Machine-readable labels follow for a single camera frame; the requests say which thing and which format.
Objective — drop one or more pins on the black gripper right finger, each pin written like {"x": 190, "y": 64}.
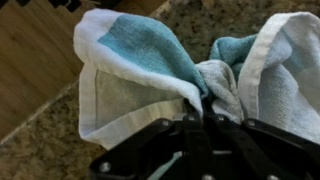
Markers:
{"x": 254, "y": 150}

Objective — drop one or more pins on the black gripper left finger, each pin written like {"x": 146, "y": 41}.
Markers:
{"x": 183, "y": 143}

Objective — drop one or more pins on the white and blue cloth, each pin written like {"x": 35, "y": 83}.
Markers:
{"x": 135, "y": 71}

